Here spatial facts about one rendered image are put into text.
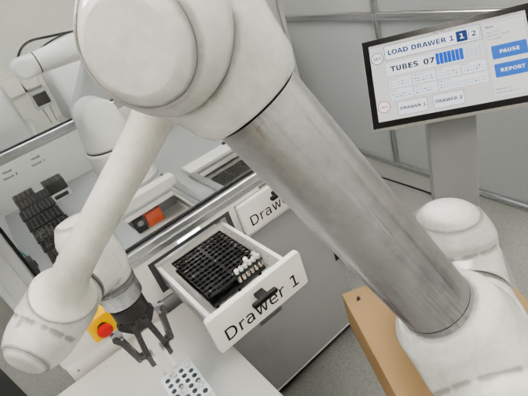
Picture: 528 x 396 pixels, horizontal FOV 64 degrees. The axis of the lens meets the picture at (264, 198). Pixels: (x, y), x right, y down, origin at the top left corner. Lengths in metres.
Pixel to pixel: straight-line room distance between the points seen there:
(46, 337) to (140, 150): 0.31
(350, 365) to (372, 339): 1.04
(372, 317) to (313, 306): 0.83
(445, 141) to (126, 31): 1.44
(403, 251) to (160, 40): 0.34
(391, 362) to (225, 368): 0.42
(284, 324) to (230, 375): 0.64
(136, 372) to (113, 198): 0.69
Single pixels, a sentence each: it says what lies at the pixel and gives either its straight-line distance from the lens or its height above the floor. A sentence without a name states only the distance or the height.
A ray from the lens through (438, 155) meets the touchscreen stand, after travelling 1.70.
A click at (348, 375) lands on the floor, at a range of 1.96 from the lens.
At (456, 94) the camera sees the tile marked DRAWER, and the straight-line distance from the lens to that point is 1.53.
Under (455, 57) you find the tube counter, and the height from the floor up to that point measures 1.10.
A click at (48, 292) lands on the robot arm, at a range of 0.73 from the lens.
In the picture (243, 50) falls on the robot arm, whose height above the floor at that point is 1.54.
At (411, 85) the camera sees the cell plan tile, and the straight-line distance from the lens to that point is 1.53.
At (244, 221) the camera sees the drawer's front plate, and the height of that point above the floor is 0.87.
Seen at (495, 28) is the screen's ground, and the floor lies 1.15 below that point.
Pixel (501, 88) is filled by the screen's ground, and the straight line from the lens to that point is 1.55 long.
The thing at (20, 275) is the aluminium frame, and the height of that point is 1.11.
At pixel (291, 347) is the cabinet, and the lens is 1.82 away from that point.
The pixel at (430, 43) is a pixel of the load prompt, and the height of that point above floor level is 1.15.
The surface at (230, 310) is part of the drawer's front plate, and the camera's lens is 1.03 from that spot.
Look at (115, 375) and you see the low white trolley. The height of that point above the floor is 0.76.
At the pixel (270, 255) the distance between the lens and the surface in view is 1.17.
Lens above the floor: 1.61
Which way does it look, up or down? 31 degrees down
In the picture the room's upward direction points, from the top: 19 degrees counter-clockwise
